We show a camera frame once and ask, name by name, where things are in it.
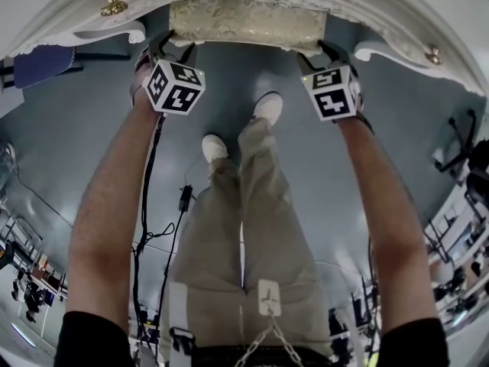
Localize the person's beige trousers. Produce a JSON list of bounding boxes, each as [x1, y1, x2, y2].
[[158, 115, 334, 359]]

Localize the person's right forearm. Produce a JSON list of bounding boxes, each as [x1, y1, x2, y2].
[[334, 111, 441, 336]]

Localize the metal frame desk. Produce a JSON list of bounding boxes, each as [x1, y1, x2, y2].
[[0, 203, 44, 269]]

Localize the gold drawer knob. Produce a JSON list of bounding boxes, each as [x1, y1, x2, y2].
[[99, 0, 128, 17], [424, 44, 443, 66]]

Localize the black office chair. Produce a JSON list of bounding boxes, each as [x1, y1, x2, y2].
[[431, 109, 489, 214]]

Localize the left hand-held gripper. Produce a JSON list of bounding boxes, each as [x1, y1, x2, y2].
[[144, 31, 208, 116]]

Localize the blue cloth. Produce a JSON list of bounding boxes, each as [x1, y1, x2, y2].
[[13, 45, 78, 90]]

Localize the gold patterned cushioned stool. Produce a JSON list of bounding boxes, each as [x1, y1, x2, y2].
[[167, 0, 330, 57]]

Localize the white strap with black buckle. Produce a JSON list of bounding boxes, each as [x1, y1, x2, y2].
[[167, 281, 196, 359]]

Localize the person's left forearm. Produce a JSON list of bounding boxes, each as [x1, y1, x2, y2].
[[66, 89, 166, 321]]

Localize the white ornate table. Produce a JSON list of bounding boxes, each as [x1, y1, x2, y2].
[[0, 0, 489, 96]]

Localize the person's left hand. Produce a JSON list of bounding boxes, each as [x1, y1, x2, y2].
[[130, 46, 154, 109]]

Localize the metal chain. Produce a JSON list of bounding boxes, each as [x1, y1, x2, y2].
[[234, 307, 307, 367]]

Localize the thin floor cable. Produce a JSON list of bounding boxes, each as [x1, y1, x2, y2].
[[11, 166, 74, 229]]

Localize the white shoe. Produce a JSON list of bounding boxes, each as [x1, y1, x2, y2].
[[252, 92, 284, 128], [201, 133, 230, 164]]

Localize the white hanging tag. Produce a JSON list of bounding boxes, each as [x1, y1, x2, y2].
[[257, 278, 283, 317]]

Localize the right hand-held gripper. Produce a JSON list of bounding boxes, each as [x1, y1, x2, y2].
[[296, 40, 364, 123]]

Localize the thin black adapter cable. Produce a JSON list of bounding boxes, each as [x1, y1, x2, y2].
[[161, 158, 200, 282]]

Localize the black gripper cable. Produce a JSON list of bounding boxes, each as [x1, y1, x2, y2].
[[129, 112, 176, 362]]

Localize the black power adapter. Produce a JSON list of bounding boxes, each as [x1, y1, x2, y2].
[[178, 184, 194, 213]]

